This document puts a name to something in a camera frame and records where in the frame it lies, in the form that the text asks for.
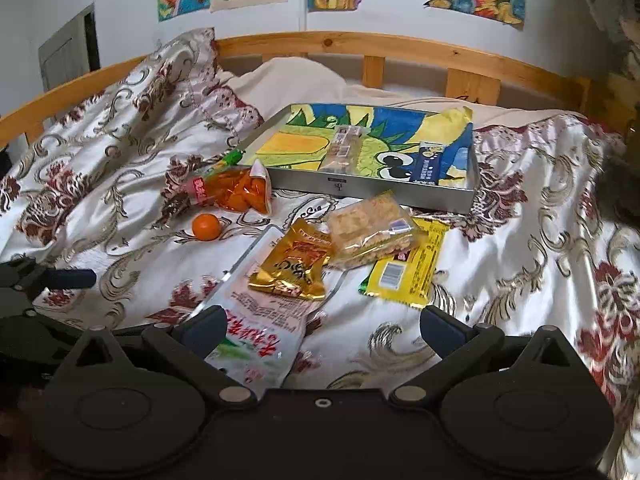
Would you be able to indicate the clear wrapped biscuit pack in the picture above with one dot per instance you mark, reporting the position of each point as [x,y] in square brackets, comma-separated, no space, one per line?
[345,155]

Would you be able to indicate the gold foil snack packet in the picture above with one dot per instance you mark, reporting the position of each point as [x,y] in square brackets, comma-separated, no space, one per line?
[295,265]

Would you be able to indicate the wooden bed headboard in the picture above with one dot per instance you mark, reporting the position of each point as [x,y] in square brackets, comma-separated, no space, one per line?
[350,42]

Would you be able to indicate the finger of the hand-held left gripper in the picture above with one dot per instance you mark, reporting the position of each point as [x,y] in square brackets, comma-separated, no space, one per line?
[70,278]
[45,322]

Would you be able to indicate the clear cracker packet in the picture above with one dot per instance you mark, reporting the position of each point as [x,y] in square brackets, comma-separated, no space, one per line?
[365,230]

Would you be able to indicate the colourful painted paper sheet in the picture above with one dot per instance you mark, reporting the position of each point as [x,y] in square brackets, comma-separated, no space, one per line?
[300,140]

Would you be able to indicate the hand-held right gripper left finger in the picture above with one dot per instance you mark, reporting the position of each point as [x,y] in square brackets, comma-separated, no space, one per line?
[204,332]

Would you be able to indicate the floral satin blanket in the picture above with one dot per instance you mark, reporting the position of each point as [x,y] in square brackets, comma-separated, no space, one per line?
[525,270]

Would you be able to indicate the grey wall panel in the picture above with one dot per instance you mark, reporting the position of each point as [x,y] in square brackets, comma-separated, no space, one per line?
[65,55]

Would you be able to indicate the floral hanging cloth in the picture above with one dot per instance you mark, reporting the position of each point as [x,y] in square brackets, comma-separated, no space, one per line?
[615,25]

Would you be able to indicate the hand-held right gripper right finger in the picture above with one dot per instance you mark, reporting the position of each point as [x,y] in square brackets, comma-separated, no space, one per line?
[441,334]

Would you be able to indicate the small orange tangerine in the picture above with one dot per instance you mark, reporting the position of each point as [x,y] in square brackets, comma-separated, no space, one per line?
[206,226]

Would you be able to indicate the green stick packet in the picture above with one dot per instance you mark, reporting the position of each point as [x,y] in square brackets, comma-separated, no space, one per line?
[231,158]

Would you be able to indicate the cream bed sheet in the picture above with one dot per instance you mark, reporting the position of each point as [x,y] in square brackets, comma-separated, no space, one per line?
[300,80]

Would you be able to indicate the red label clear snack packet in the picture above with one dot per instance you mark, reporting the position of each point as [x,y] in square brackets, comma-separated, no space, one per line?
[240,190]

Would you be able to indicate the clear packet with dark snack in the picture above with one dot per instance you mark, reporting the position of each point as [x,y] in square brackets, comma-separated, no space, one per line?
[255,320]

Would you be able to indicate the yellow snack packet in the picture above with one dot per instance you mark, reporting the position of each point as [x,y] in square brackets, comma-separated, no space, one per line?
[400,280]

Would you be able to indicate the blue and white packet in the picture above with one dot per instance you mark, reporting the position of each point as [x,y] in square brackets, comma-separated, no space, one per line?
[427,165]

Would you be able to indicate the white wall pipe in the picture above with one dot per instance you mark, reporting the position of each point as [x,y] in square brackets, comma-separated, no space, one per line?
[303,10]

